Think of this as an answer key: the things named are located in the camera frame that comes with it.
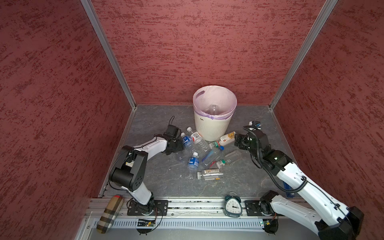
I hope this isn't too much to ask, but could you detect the green cap clear bottle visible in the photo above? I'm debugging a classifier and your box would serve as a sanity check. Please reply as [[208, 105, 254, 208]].
[[216, 150, 242, 169]]

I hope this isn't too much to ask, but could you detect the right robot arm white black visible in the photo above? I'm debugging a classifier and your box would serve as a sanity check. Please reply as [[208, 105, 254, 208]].
[[235, 126, 364, 240]]

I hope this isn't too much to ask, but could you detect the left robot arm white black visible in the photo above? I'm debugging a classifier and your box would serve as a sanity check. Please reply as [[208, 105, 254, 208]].
[[108, 124, 184, 215]]

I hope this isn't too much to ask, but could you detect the white ribbed waste bin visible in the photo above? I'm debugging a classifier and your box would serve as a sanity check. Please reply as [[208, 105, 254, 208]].
[[194, 111, 233, 142]]

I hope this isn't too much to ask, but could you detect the purple bin liner bag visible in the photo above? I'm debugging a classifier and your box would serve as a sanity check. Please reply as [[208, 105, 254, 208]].
[[193, 86, 237, 120]]

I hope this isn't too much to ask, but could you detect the white red label bottle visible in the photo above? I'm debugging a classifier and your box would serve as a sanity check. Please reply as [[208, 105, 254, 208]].
[[187, 127, 211, 153]]

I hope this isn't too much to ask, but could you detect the green label clear bottle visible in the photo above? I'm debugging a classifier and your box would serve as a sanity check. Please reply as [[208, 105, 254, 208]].
[[209, 141, 225, 151]]

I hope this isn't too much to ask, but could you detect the clear tube white label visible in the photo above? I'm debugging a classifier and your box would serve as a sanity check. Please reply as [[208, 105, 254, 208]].
[[197, 169, 223, 180]]

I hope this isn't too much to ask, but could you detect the blue tool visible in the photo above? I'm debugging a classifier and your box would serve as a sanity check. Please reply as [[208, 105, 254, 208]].
[[283, 182, 295, 198]]

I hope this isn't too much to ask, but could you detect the clear tube yellow tip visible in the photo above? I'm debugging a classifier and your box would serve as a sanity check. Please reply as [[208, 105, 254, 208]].
[[204, 176, 221, 181]]

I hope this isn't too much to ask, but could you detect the green alarm clock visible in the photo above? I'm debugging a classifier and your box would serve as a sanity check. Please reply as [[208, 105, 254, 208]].
[[223, 192, 243, 218]]

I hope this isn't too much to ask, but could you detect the plaid checkered pouch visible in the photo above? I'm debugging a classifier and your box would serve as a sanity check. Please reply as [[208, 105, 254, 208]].
[[97, 195, 124, 234]]

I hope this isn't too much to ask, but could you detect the right corner aluminium post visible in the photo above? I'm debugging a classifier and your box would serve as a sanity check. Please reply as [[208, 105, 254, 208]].
[[268, 1, 333, 112]]

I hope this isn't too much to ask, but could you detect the corner aluminium post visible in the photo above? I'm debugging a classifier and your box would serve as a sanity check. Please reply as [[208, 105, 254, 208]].
[[268, 1, 333, 112], [81, 0, 137, 111]]

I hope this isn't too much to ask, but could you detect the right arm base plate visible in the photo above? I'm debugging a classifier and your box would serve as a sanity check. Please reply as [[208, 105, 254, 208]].
[[244, 200, 282, 218]]

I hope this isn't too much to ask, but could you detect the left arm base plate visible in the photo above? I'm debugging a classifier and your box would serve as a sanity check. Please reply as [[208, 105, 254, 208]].
[[127, 200, 169, 216]]

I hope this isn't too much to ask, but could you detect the aluminium rail frame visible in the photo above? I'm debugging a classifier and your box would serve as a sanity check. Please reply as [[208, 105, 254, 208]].
[[73, 196, 340, 240]]

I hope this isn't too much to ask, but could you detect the left corner aluminium post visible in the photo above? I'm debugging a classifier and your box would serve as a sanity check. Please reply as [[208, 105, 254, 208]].
[[81, 0, 137, 111]]

